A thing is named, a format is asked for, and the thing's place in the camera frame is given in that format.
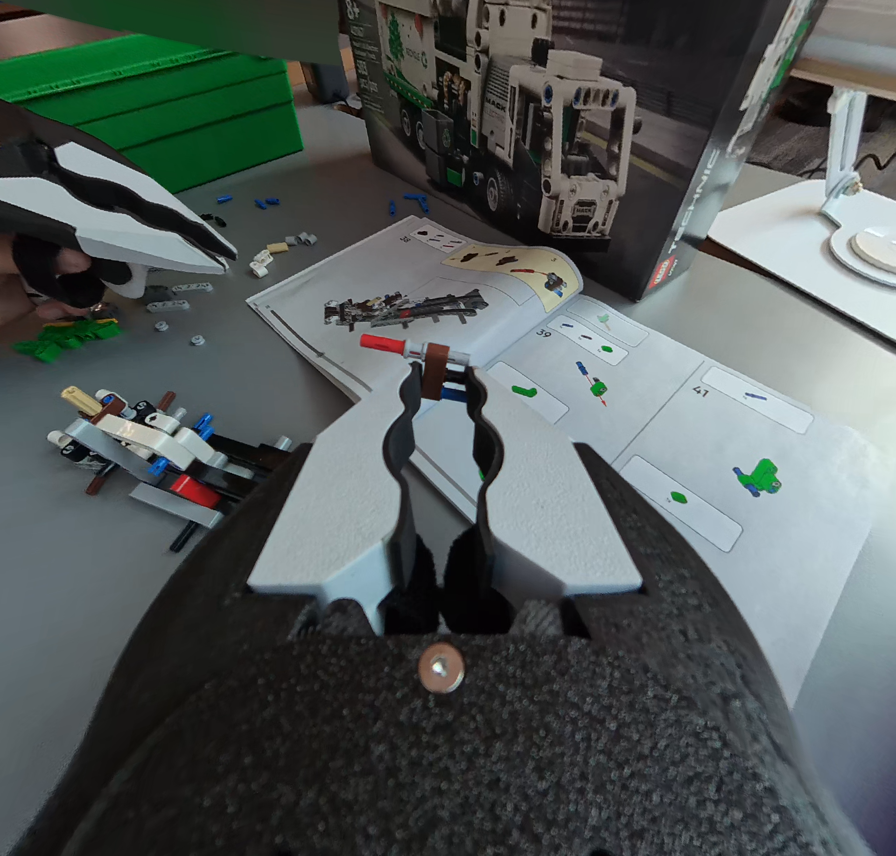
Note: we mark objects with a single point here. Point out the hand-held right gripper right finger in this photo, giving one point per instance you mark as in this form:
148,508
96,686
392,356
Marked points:
560,513

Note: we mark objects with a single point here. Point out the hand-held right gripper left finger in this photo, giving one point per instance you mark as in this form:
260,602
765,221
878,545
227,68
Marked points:
336,513

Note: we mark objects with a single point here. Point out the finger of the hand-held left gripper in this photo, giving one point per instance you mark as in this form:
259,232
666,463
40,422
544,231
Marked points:
154,201
105,229

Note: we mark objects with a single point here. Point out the red brown lego axle assembly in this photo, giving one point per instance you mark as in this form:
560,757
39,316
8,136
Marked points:
434,366

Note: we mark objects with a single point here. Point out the black lego truck chassis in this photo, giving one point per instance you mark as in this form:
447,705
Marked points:
140,443

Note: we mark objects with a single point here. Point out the cluster of black lego pins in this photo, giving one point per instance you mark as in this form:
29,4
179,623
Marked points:
212,219

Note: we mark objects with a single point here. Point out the light grey lego beam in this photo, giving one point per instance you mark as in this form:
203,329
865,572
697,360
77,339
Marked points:
168,305
192,287

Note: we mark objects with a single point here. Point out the pile of green lego pieces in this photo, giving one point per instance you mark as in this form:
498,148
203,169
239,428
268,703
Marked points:
63,338

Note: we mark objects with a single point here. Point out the lego instruction booklet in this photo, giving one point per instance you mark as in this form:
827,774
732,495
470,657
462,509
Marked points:
700,436

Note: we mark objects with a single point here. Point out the dark lego set box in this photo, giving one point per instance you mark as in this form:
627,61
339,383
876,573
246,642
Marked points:
665,65

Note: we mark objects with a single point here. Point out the person's left hand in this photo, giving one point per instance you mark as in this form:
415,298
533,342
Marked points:
7,275

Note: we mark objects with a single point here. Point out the green plastic bin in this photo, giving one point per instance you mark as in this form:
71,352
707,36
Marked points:
175,114

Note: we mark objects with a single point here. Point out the white stand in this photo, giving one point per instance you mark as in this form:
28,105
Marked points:
784,254

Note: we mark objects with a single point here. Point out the wooden board with instruction sheet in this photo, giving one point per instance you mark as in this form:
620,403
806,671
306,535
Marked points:
861,16

